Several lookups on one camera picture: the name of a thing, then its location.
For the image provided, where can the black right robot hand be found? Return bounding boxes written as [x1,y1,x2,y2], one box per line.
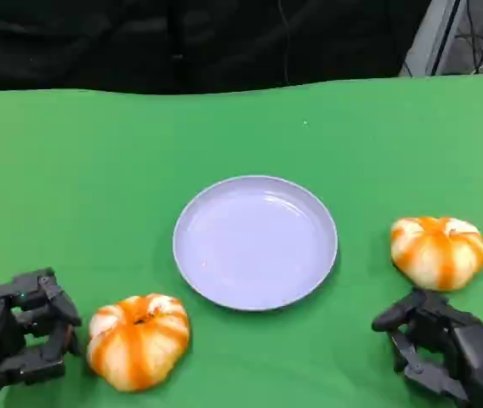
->
[371,286,483,405]

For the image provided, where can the orange and white bread roll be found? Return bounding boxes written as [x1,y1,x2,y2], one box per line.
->
[389,216,483,292]
[86,292,191,393]

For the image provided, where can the green table cloth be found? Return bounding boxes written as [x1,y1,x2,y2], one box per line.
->
[0,72,483,408]

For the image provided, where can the lilac plate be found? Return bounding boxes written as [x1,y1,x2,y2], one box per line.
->
[172,174,339,313]

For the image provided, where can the black backdrop curtain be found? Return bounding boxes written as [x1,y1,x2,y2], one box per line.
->
[0,0,434,95]

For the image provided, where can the black floor cables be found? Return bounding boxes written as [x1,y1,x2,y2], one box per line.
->
[453,0,483,76]

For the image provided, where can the grey metal frame post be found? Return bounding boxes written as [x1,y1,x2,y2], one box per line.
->
[398,0,470,78]

